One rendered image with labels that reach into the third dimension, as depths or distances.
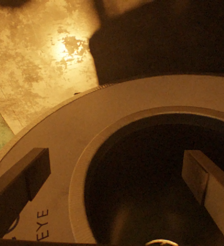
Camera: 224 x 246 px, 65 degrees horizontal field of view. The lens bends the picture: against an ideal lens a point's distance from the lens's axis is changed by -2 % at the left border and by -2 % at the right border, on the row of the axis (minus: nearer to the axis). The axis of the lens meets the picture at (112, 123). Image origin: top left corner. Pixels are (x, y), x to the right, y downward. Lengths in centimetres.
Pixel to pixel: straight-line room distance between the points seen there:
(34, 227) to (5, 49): 105
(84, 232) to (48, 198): 13
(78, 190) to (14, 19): 99
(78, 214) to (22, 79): 106
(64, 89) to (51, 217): 93
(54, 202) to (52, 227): 6
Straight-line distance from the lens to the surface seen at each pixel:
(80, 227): 43
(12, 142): 72
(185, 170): 17
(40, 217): 48
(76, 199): 46
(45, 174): 17
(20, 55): 127
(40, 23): 115
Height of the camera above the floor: 104
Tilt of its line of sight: 51 degrees down
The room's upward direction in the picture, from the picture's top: 174 degrees counter-clockwise
